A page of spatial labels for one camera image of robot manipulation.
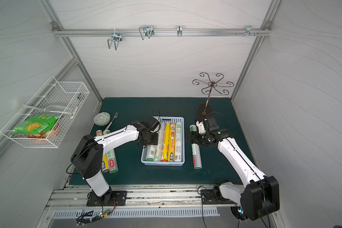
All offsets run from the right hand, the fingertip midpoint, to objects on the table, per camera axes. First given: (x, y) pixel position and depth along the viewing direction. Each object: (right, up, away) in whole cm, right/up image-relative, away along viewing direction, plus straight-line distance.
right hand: (192, 139), depth 81 cm
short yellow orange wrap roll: (-16, -9, +6) cm, 20 cm away
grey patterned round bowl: (-65, +10, +24) cm, 70 cm away
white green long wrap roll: (-8, -4, +10) cm, 13 cm away
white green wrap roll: (-24, -8, -1) cm, 26 cm away
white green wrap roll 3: (+3, -10, +5) cm, 11 cm away
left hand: (-22, -4, +7) cm, 24 cm away
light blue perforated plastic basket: (-16, +10, +18) cm, 26 cm away
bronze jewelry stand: (+13, +16, +27) cm, 34 cm away
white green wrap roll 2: (-20, -8, +5) cm, 22 cm away
